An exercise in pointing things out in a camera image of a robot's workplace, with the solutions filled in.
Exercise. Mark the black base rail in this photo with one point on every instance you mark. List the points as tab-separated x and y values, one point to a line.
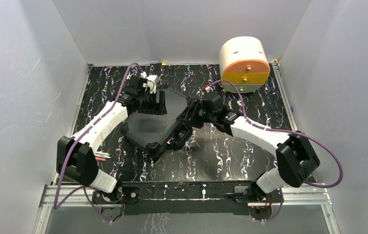
194	197

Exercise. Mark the white round drawer cabinet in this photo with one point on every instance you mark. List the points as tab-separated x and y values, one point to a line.
243	65

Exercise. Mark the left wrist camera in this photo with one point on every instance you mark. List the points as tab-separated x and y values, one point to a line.
150	82

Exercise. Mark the red marker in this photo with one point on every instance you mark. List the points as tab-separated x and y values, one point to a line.
100	159

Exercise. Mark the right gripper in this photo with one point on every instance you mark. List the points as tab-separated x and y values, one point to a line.
184	115

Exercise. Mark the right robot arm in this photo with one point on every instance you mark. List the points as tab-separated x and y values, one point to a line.
294	153

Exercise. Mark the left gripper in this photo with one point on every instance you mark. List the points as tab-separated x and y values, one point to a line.
157	103

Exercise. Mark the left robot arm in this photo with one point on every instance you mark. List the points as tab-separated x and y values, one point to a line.
76	155

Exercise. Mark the green capped marker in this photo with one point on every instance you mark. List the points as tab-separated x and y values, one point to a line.
103	155

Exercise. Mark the black poker set case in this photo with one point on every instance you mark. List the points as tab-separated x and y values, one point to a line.
153	134

